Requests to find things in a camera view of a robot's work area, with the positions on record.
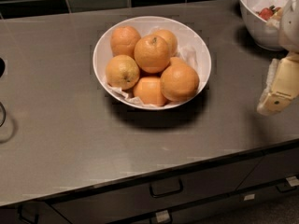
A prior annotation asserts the white bowl with oranges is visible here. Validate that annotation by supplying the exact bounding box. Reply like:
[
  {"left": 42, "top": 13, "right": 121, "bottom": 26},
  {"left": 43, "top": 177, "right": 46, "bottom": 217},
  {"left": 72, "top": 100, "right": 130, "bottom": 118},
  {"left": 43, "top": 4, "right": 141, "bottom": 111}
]
[{"left": 93, "top": 16, "right": 211, "bottom": 110}]

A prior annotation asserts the middle drawer with handle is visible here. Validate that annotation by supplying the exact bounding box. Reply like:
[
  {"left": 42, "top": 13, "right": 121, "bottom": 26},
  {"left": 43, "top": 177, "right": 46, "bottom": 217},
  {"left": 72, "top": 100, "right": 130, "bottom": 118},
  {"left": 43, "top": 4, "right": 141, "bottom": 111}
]
[{"left": 53, "top": 159, "right": 258, "bottom": 224}]

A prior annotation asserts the red strawberry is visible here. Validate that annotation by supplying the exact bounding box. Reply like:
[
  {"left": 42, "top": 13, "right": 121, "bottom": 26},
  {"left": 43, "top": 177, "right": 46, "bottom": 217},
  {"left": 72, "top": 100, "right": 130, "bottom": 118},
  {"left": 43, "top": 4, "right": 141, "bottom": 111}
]
[{"left": 258, "top": 7, "right": 274, "bottom": 21}]

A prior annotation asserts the white paper bowl liner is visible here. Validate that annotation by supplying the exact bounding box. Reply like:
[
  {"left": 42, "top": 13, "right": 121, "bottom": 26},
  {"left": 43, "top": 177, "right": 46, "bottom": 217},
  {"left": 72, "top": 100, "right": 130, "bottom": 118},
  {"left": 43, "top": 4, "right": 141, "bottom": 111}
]
[{"left": 106, "top": 26, "right": 200, "bottom": 106}]

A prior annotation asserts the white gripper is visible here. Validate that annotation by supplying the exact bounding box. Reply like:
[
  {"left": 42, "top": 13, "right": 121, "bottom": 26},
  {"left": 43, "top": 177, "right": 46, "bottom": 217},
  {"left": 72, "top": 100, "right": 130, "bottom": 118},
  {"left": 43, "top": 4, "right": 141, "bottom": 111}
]
[{"left": 257, "top": 0, "right": 299, "bottom": 116}]

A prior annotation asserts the black wire ring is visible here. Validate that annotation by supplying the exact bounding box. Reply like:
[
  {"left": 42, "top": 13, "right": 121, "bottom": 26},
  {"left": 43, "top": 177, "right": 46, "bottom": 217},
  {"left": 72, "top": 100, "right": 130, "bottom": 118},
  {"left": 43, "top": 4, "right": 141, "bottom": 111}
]
[{"left": 0, "top": 101, "right": 7, "bottom": 129}]

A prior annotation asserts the lower drawer with label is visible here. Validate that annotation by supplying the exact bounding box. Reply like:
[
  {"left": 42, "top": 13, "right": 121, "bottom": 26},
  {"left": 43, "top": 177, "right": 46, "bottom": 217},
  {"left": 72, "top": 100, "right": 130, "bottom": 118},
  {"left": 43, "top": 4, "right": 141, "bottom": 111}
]
[{"left": 109, "top": 179, "right": 299, "bottom": 224}]

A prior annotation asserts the front left yellowish orange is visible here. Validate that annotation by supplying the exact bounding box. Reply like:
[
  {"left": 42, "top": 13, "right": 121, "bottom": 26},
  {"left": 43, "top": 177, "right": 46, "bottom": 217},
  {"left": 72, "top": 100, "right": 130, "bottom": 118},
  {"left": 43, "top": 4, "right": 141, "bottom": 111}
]
[{"left": 106, "top": 55, "right": 140, "bottom": 91}]

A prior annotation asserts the left drawer with handle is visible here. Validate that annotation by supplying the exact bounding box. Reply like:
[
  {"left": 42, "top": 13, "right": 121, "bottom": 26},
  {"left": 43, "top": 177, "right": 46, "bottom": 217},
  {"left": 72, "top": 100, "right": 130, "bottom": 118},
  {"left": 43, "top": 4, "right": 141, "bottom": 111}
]
[{"left": 0, "top": 202, "right": 71, "bottom": 224}]

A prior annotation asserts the drawer with handle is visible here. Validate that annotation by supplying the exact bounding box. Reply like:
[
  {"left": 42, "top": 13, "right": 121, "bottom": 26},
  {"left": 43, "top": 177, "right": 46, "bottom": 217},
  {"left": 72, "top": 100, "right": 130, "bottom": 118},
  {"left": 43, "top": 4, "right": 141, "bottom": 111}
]
[
  {"left": 238, "top": 147, "right": 299, "bottom": 189},
  {"left": 0, "top": 202, "right": 71, "bottom": 224},
  {"left": 53, "top": 159, "right": 258, "bottom": 224}
]

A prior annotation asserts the white bowl with strawberries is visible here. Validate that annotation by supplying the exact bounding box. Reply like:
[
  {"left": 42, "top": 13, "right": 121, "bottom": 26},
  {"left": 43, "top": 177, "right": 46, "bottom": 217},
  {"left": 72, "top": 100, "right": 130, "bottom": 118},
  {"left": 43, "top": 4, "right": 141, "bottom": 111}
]
[{"left": 239, "top": 0, "right": 287, "bottom": 51}]

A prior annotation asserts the right drawer with handle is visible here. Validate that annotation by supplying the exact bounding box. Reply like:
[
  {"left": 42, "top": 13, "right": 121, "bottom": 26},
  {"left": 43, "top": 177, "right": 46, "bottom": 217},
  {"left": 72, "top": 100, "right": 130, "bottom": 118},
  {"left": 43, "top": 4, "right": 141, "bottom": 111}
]
[{"left": 238, "top": 147, "right": 299, "bottom": 189}]

